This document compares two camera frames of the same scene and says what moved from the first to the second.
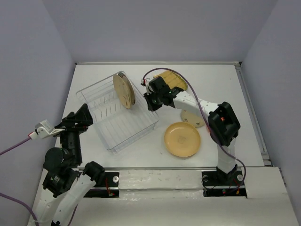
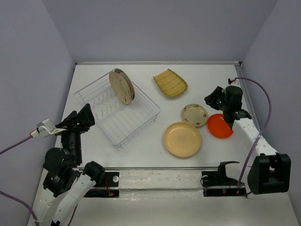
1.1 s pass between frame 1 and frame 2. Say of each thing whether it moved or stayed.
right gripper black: moved
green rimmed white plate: moved
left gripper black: stayed
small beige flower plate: stayed
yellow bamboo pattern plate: stayed
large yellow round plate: stayed
